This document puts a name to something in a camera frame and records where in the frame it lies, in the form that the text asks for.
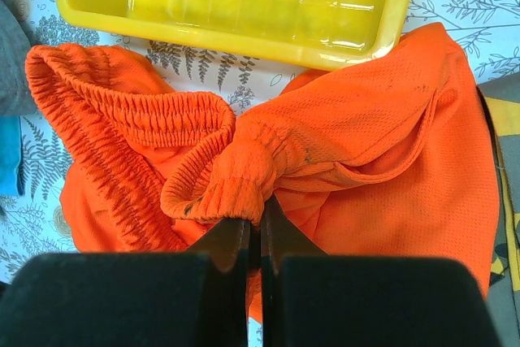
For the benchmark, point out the grey shorts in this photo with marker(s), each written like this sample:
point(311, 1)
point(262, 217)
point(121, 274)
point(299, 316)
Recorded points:
point(16, 99)

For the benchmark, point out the orange red shorts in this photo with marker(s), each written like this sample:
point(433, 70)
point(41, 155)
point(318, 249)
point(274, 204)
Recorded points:
point(390, 157)

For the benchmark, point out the yellow plastic bin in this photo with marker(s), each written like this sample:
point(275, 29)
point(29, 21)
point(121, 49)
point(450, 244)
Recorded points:
point(319, 34)

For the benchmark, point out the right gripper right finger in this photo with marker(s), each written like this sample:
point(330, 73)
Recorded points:
point(310, 298)

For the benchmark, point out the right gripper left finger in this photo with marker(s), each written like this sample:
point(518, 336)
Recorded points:
point(190, 298)

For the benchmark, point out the light blue shorts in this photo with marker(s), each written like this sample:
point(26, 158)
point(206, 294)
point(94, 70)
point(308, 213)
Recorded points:
point(11, 156)

